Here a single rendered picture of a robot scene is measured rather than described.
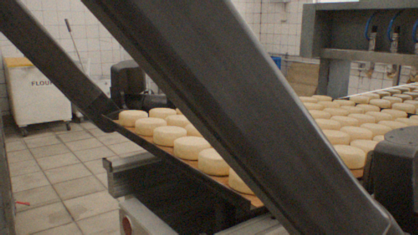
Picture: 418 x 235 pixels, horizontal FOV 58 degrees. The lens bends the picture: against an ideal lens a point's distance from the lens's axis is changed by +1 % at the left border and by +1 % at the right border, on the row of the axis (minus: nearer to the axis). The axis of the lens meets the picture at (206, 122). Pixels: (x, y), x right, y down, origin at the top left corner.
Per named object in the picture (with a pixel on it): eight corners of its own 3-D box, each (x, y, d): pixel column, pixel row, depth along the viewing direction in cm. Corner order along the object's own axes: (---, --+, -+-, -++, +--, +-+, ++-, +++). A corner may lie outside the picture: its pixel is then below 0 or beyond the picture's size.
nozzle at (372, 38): (366, 74, 108) (374, 9, 104) (376, 75, 106) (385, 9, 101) (354, 76, 105) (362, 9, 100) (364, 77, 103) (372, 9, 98)
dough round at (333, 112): (352, 121, 78) (354, 112, 78) (333, 122, 76) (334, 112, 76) (336, 116, 82) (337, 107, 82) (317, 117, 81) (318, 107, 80)
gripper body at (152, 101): (181, 128, 86) (150, 125, 87) (182, 84, 83) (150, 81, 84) (174, 135, 80) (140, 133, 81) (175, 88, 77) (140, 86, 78)
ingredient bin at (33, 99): (18, 140, 362) (6, 59, 342) (11, 124, 415) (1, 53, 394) (76, 131, 389) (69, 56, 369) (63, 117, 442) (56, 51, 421)
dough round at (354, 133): (369, 147, 60) (371, 135, 59) (336, 142, 62) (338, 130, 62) (372, 140, 64) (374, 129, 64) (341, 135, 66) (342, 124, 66)
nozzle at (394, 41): (387, 76, 104) (397, 9, 99) (398, 78, 101) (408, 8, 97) (376, 79, 100) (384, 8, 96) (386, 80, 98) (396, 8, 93)
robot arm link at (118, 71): (87, 117, 82) (106, 132, 76) (79, 66, 76) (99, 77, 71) (135, 103, 89) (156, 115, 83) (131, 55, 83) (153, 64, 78)
